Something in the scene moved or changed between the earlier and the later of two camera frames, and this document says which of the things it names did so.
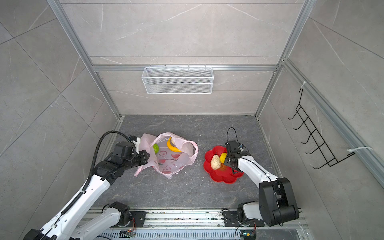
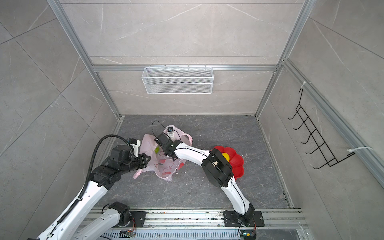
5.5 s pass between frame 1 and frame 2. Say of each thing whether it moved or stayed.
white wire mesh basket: stayed
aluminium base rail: stayed
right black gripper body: moved
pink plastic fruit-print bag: moved
